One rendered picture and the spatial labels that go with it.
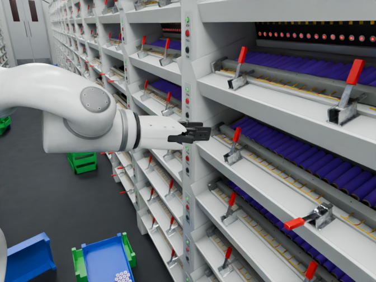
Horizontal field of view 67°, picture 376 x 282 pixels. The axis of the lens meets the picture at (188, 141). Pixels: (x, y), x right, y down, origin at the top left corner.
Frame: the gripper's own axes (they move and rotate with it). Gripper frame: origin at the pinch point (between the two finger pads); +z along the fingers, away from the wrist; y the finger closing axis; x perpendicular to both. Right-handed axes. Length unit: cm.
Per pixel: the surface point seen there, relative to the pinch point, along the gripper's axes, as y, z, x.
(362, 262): 36.3, 9.7, -8.3
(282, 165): 13.6, 14.3, -3.1
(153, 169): -69, 20, -43
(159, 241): -59, 25, -81
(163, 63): -41.8, 6.9, 11.2
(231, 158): 1.6, 9.9, -6.4
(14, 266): -82, -43, -99
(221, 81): -6.3, 8.0, 10.9
